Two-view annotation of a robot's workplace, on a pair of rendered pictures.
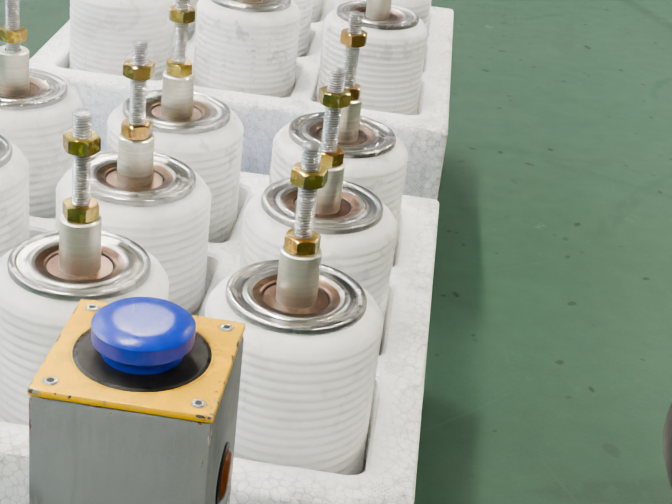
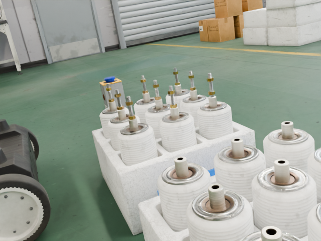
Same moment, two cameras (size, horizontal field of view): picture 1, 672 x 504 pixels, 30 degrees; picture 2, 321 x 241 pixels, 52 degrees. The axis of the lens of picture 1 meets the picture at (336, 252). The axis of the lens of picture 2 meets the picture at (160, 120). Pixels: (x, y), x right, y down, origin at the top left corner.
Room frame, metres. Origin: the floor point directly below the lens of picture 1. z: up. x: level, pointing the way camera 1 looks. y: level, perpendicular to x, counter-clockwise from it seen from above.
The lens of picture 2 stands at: (1.60, -0.22, 0.53)
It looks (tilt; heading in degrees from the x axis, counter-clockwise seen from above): 18 degrees down; 159
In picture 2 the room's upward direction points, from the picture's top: 10 degrees counter-clockwise
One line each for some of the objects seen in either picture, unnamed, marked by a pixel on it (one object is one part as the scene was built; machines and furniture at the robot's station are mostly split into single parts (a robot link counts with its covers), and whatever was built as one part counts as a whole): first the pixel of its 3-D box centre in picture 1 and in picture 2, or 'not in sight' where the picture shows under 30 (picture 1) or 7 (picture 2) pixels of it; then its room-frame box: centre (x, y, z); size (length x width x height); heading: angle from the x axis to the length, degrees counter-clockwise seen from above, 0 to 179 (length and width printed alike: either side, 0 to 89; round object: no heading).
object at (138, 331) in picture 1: (143, 341); (110, 80); (0.41, 0.07, 0.32); 0.04 x 0.04 x 0.02
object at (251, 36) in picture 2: not in sight; (268, 33); (-1.39, 2.41, 0.09); 0.39 x 0.39 x 0.18; 89
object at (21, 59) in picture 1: (13, 71); (212, 102); (0.83, 0.24, 0.26); 0.02 x 0.02 x 0.03
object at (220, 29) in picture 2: not in sight; (220, 29); (-2.35, 2.44, 0.15); 0.30 x 0.24 x 0.30; 177
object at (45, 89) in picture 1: (13, 89); (213, 106); (0.83, 0.24, 0.25); 0.08 x 0.08 x 0.01
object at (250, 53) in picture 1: (242, 92); (242, 195); (1.12, 0.11, 0.16); 0.10 x 0.10 x 0.18
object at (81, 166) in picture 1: (81, 178); (144, 86); (0.59, 0.14, 0.30); 0.01 x 0.01 x 0.08
